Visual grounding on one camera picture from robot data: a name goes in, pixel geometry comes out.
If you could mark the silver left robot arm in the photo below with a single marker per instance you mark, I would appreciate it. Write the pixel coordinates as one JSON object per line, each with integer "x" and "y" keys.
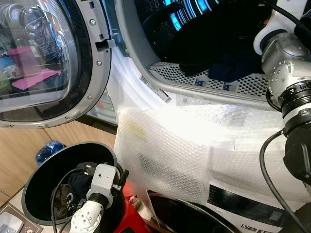
{"x": 85, "y": 218}

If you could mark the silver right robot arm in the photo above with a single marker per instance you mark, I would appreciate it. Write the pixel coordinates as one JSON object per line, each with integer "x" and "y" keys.
{"x": 286, "y": 63}

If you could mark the dark brown crumpled clothes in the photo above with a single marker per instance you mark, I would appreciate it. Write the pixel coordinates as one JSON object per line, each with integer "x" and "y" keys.
{"x": 63, "y": 199}

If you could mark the dark navy clothes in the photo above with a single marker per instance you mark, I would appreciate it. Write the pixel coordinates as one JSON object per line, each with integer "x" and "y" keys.
{"x": 233, "y": 65}

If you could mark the red plastic stool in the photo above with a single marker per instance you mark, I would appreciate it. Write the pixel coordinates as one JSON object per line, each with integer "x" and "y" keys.
{"x": 131, "y": 218}

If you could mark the clear bubble wrap sheet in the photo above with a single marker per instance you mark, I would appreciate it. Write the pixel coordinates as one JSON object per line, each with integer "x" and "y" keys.
{"x": 165, "y": 145}

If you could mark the blue plastic bottle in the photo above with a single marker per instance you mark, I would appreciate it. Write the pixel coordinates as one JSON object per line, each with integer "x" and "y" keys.
{"x": 48, "y": 149}

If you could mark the black round laundry bucket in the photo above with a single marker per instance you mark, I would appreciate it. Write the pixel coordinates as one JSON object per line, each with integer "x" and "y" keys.
{"x": 36, "y": 189}

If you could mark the round glass machine door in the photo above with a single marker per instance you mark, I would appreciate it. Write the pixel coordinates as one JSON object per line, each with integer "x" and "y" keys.
{"x": 92, "y": 73}

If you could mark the white washer with dark door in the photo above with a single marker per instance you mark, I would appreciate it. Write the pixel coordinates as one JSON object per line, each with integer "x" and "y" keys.
{"x": 233, "y": 204}

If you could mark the grey control panel device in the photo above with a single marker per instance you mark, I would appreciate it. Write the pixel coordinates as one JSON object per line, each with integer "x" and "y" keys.
{"x": 9, "y": 221}

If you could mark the white front-load laundry machine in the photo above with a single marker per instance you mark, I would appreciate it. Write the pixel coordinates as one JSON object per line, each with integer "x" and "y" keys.
{"x": 129, "y": 43}

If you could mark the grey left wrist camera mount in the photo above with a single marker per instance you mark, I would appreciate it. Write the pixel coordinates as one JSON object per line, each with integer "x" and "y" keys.
{"x": 103, "y": 182}

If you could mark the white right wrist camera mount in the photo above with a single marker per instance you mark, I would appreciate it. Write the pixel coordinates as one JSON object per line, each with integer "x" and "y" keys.
{"x": 272, "y": 34}

